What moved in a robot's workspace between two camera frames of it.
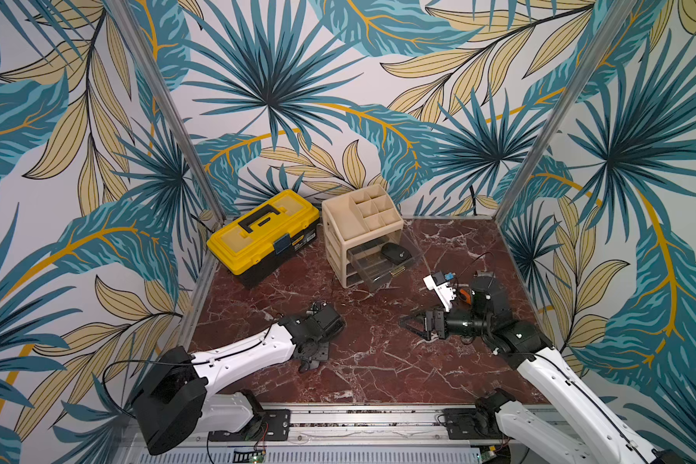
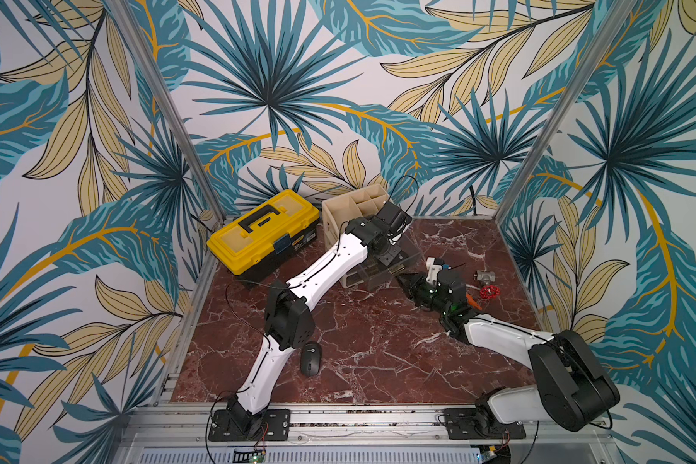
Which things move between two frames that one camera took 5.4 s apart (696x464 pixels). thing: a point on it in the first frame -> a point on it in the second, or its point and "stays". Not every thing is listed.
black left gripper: (324, 354) -> (390, 259)
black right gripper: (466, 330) -> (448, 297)
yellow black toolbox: (254, 242) stays
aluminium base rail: (372, 434) stays
